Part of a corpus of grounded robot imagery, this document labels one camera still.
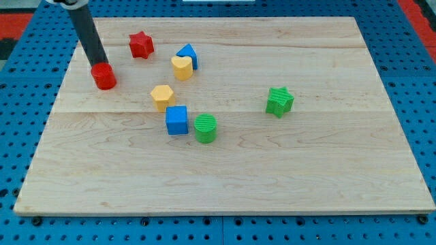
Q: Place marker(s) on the green star block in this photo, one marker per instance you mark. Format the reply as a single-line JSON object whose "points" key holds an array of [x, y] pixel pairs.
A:
{"points": [[279, 101]]}

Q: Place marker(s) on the red star block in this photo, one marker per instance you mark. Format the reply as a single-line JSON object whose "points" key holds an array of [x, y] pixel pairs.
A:
{"points": [[141, 45]]}

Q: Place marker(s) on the green cylinder block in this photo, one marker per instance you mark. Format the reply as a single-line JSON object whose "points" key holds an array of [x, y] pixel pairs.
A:
{"points": [[205, 126]]}

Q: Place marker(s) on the blue cube block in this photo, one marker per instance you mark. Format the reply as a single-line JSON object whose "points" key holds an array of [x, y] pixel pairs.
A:
{"points": [[177, 120]]}

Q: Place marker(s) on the yellow hexagon block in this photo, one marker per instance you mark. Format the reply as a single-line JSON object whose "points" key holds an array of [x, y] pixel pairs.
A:
{"points": [[163, 96]]}

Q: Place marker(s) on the yellow heart block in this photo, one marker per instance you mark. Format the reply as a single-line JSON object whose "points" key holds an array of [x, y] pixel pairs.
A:
{"points": [[182, 67]]}

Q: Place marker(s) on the blue triangle block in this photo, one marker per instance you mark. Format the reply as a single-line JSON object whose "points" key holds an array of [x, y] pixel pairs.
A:
{"points": [[188, 50]]}

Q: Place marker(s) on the light wooden board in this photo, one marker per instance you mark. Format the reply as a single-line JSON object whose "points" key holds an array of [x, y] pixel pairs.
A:
{"points": [[339, 150]]}

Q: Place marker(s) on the red cylinder block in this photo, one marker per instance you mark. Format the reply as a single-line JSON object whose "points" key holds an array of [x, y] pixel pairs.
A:
{"points": [[103, 76]]}

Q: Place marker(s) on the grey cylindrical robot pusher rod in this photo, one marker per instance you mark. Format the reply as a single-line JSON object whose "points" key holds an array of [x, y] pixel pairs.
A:
{"points": [[86, 31]]}

